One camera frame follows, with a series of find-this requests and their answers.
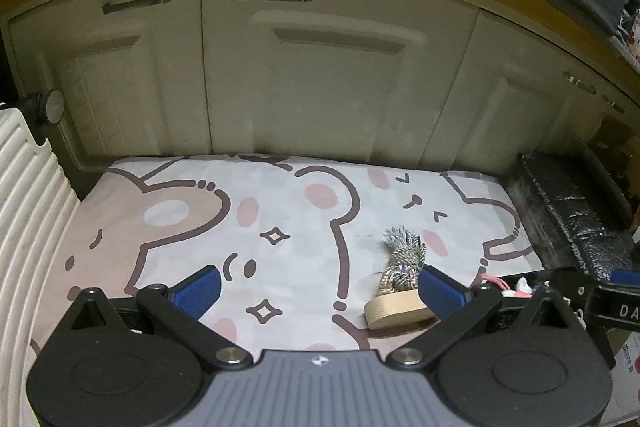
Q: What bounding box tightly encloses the pink white crochet bunny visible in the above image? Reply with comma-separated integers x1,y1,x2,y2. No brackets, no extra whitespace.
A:
480,274,534,299

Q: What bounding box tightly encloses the wooden base twine tree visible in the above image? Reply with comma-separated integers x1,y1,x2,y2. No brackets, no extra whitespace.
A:
364,227,435,331

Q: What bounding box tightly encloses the cartoon bear print mat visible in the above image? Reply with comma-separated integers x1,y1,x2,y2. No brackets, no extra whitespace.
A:
32,156,541,355

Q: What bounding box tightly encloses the white ribbed suitcase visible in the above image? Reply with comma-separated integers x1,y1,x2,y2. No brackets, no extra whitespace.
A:
1,108,78,426

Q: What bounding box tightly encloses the cream cabinet right door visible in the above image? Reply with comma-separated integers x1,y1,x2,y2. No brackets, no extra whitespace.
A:
421,12,639,176

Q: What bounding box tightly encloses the cream cabinet door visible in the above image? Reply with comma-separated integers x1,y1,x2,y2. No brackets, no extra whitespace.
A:
202,0,478,167
8,0,212,172
421,12,639,176

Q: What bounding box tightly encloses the cream cabinet left door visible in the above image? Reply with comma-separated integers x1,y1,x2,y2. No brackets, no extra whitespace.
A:
8,0,212,172

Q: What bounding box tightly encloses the cream cabinet middle door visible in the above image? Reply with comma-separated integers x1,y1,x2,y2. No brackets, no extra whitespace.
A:
202,0,478,167

